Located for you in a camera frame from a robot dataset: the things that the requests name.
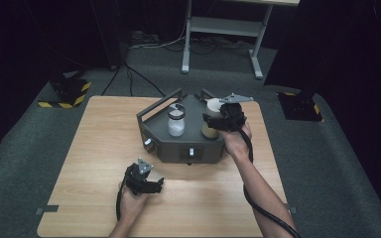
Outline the person's right hand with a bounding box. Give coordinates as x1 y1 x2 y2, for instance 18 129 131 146
223 123 253 160

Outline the yellow black striped stand base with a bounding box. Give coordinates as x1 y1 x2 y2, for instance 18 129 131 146
277 91 324 123
38 76 92 109

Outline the glass jar with white powder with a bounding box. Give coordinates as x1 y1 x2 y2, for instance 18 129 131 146
167 102 187 138

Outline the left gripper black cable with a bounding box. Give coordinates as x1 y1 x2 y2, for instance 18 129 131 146
115 179 127 222

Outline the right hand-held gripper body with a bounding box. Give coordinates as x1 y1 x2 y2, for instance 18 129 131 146
218 92 255 133

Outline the tangle of black floor cables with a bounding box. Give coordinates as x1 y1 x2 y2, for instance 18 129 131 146
162 35 256 57

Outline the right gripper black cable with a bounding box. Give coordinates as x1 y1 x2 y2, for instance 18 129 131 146
239 128 302 238

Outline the person's left hand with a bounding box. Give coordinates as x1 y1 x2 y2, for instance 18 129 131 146
118 186 150 223

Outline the black curtain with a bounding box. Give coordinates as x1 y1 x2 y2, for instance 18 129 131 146
263 0 381 100
0 0 127 100

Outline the black floor cable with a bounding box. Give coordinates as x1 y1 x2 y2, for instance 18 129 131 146
100 61 167 97

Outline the glass jar with beige powder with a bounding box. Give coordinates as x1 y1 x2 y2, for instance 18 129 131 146
200 97 226 140

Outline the black corner rack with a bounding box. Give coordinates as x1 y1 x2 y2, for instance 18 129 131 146
136 87 248 166

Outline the white floor cable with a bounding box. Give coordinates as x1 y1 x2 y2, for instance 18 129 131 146
128 19 189 50

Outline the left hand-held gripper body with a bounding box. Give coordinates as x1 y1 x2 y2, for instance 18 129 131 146
124 157 155 196

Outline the white metal desk frame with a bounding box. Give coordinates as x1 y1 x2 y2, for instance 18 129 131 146
181 0 301 80

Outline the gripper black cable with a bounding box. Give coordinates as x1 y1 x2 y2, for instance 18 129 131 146
239 128 302 238
115 179 127 222

